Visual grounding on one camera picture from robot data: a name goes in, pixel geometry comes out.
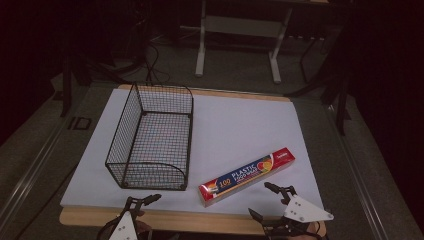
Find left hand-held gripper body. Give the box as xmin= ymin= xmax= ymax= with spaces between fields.
xmin=108 ymin=198 xmax=145 ymax=240

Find white metal desk frame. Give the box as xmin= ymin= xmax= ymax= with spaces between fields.
xmin=194 ymin=0 xmax=295 ymax=85

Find black floor cables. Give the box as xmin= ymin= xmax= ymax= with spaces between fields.
xmin=142 ymin=39 xmax=172 ymax=85

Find metal floor rail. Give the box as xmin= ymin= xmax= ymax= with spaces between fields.
xmin=0 ymin=117 xmax=72 ymax=231
xmin=324 ymin=103 xmax=390 ymax=240

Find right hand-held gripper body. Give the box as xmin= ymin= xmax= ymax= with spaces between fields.
xmin=263 ymin=185 xmax=335 ymax=240

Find red and blue plastic wrap box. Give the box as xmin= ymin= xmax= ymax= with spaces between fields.
xmin=198 ymin=147 xmax=296 ymax=208

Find white table sheet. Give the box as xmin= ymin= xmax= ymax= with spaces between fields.
xmin=60 ymin=87 xmax=325 ymax=217

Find black metal stand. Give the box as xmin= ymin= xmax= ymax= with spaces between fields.
xmin=285 ymin=13 xmax=353 ymax=137
xmin=58 ymin=29 xmax=94 ymax=118

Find black wire basket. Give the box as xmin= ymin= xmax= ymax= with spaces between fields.
xmin=105 ymin=81 xmax=195 ymax=192

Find person's left hand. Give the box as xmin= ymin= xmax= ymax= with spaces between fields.
xmin=134 ymin=209 xmax=154 ymax=240

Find person's right hand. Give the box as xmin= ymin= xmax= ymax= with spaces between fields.
xmin=306 ymin=220 xmax=328 ymax=240

